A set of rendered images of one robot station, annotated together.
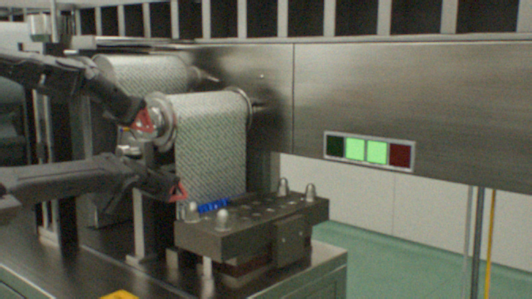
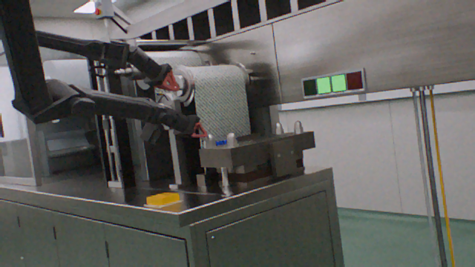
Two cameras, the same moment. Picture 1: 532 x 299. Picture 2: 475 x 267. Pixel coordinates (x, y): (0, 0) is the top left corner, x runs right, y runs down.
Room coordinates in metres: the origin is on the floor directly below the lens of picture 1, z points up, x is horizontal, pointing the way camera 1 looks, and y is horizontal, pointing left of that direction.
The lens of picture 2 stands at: (-0.31, -0.09, 1.15)
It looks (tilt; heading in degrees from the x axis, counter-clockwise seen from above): 3 degrees down; 7
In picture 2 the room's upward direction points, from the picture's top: 7 degrees counter-clockwise
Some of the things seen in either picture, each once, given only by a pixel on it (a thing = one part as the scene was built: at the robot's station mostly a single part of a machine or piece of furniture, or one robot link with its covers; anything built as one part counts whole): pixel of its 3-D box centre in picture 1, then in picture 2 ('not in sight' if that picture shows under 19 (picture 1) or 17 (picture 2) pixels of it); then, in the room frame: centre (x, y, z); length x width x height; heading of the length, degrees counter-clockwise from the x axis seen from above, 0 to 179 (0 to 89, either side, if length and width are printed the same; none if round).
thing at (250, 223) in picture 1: (257, 220); (260, 147); (1.28, 0.02, 1.00); 0.40 x 0.16 x 0.06; 138
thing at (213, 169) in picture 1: (213, 173); (224, 120); (1.33, 0.14, 1.11); 0.23 x 0.01 x 0.18; 138
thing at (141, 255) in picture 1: (138, 201); (174, 143); (1.28, 0.32, 1.05); 0.06 x 0.05 x 0.31; 138
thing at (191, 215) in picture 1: (191, 211); (210, 141); (1.19, 0.17, 1.05); 0.04 x 0.04 x 0.04
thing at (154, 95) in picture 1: (157, 122); (182, 85); (1.28, 0.26, 1.25); 0.15 x 0.01 x 0.15; 48
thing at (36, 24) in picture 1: (50, 25); not in sight; (1.84, 0.73, 1.50); 0.14 x 0.14 x 0.06
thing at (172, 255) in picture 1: (214, 243); (231, 172); (1.33, 0.14, 0.92); 0.28 x 0.04 x 0.04; 138
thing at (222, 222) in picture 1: (222, 218); (231, 139); (1.13, 0.10, 1.05); 0.04 x 0.04 x 0.04
